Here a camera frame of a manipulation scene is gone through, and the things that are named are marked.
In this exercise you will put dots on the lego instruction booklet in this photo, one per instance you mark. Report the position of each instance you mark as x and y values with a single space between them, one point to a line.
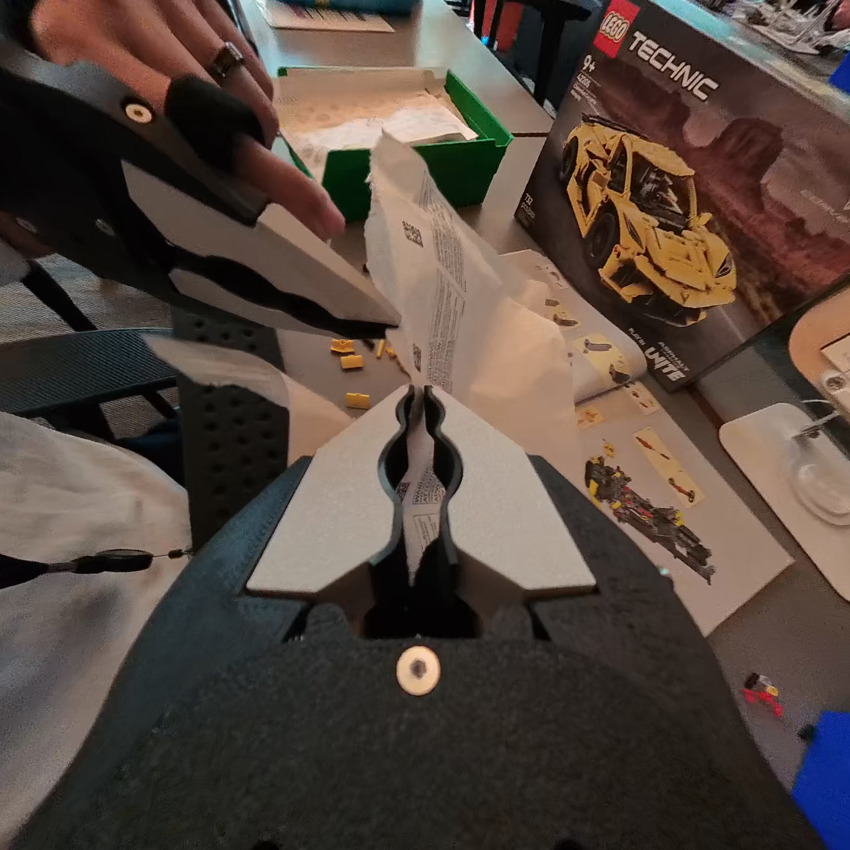
664 498

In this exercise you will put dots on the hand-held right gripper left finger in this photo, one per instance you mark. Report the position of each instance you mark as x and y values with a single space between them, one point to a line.
325 524

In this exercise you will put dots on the yellow car lego box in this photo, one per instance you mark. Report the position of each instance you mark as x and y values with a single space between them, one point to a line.
697 172

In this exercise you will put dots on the blue plastic bin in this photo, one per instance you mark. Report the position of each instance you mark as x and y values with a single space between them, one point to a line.
827 783

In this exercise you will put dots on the torn white paper bag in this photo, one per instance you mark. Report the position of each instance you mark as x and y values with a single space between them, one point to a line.
478 319

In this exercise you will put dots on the person's left hand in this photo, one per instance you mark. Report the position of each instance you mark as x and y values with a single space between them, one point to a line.
133 40

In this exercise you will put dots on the black mesh chair seat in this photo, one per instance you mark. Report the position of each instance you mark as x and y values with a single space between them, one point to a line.
79 372

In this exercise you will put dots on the green plastic bin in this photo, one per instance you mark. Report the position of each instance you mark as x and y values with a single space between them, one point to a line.
465 166

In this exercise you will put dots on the blue plastic package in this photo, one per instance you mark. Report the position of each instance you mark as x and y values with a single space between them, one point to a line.
345 5

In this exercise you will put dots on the pile of red blue lego pins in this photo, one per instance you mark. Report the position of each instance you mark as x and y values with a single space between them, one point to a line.
763 694

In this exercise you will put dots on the black mesh office chair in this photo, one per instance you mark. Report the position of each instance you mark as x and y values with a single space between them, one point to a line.
551 40

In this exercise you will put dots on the pile of yellow black lego pieces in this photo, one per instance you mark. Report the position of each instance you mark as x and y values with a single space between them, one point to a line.
352 362

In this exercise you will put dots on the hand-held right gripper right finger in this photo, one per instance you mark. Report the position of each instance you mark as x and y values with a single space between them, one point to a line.
518 524

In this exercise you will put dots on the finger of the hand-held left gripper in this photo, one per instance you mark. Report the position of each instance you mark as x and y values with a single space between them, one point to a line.
232 299
265 246

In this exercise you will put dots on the flat white paper bag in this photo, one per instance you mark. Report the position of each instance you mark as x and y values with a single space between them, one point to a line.
372 113

